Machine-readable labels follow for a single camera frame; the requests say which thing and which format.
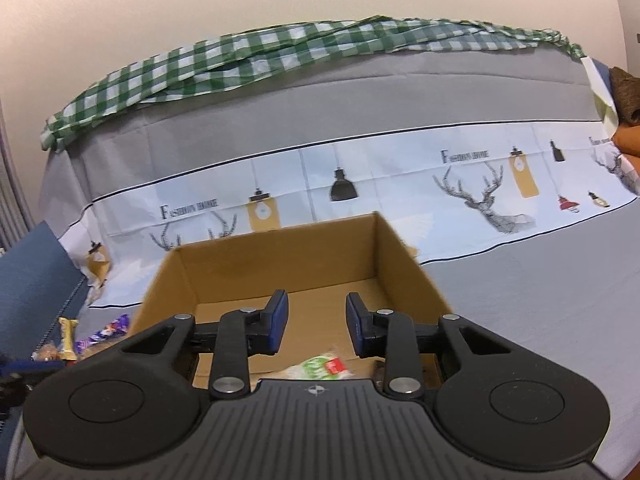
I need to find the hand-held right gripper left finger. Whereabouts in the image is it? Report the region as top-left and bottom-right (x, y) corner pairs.
(120, 289), (290, 400)

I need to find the purple snack bar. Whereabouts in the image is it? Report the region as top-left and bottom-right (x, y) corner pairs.
(75, 313), (132, 357)

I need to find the grey curtain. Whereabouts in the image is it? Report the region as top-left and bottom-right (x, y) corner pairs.
(0, 110), (37, 252)

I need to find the brown cardboard box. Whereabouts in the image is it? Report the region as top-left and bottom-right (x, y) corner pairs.
(129, 212), (455, 391)

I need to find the grey printed bed sheet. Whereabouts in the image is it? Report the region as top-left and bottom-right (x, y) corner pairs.
(36, 42), (640, 480)

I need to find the blue cushion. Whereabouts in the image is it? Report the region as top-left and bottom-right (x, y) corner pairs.
(0, 220), (87, 361)

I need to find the green clear snack packet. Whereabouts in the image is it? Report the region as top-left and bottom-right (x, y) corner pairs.
(272, 345), (357, 382)

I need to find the brown fuzzy cloth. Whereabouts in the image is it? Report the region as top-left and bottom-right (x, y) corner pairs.
(610, 67), (640, 127)

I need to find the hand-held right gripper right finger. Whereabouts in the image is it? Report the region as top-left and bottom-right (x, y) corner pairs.
(346, 292), (503, 399)

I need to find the brown snack packet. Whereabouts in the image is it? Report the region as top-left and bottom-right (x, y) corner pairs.
(31, 342), (62, 364)

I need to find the green checkered cloth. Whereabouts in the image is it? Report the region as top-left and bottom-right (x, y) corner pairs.
(41, 15), (585, 153)

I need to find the yellow snack bar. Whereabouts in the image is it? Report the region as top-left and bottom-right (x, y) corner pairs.
(58, 317), (81, 362)

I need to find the orange cloth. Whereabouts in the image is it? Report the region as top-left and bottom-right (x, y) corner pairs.
(612, 124), (640, 159)

